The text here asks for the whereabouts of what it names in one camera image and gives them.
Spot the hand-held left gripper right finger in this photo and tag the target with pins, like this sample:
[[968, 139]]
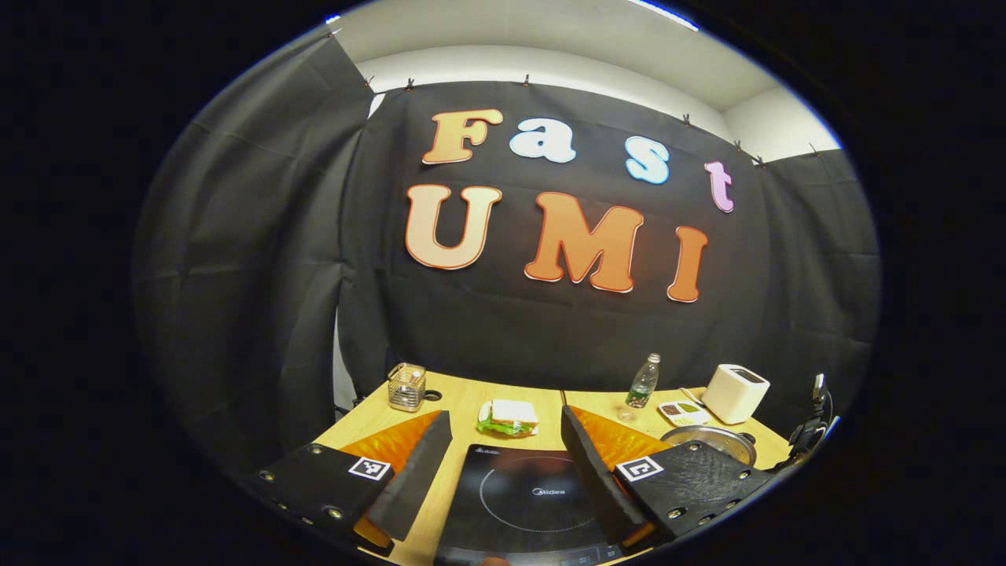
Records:
[[593, 479]]

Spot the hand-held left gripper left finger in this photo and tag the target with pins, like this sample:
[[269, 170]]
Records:
[[420, 479]]

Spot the black induction cooktop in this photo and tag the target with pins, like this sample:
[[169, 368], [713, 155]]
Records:
[[519, 495]]

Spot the white toaster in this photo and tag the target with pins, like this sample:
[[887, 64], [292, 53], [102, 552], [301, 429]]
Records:
[[731, 397]]

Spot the sandwich with lettuce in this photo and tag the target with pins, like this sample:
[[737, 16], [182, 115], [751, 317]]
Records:
[[511, 413]]

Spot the clear plastic water bottle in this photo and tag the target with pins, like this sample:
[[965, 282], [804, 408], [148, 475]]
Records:
[[643, 385]]

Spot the white divided plate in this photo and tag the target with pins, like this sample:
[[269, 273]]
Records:
[[684, 420]]

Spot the black backdrop cloth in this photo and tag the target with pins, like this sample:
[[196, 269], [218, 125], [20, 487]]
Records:
[[314, 275]]

